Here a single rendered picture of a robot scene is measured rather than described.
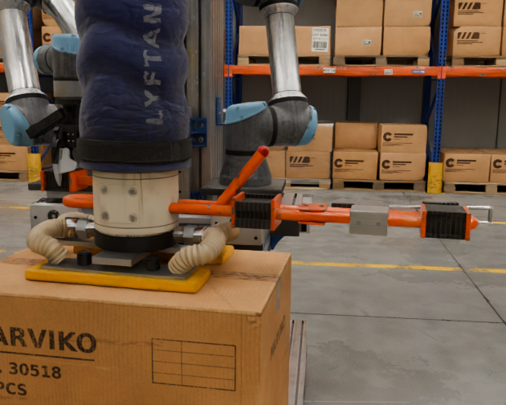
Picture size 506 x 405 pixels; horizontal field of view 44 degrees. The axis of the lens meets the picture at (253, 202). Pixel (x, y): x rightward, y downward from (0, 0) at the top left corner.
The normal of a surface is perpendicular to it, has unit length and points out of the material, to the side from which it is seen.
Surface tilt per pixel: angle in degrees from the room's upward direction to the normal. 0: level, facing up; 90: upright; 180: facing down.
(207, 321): 90
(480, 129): 90
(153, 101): 74
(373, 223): 90
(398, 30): 86
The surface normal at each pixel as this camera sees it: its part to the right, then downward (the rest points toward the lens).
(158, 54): 0.59, -0.20
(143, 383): -0.18, 0.17
